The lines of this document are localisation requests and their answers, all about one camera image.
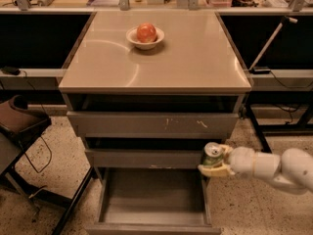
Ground dark office chair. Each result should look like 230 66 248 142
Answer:
0 95 93 235

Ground black power adapter left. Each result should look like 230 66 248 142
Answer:
1 67 21 75

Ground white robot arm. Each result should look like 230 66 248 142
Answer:
198 142 313 195

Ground white ceramic bowl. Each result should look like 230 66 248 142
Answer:
126 23 164 50

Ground red apple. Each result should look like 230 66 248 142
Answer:
136 23 157 43

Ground green soda can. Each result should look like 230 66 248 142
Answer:
202 142 224 167

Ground black table leg frame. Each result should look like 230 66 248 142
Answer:
246 104 313 153

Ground grey top drawer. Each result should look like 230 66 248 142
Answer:
67 111 238 139

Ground black cable loop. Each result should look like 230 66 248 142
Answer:
19 70 53 174

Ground grey open bottom drawer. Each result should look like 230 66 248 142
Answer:
86 168 221 235

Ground grey drawer cabinet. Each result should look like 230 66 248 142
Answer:
58 9 252 235

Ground black box on right ledge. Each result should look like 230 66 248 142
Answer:
249 67 271 74

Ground grey middle drawer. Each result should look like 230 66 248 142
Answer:
85 149 204 169

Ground white rod with black tip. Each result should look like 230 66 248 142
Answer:
248 16 298 72

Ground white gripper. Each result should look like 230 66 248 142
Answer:
198 144 281 180

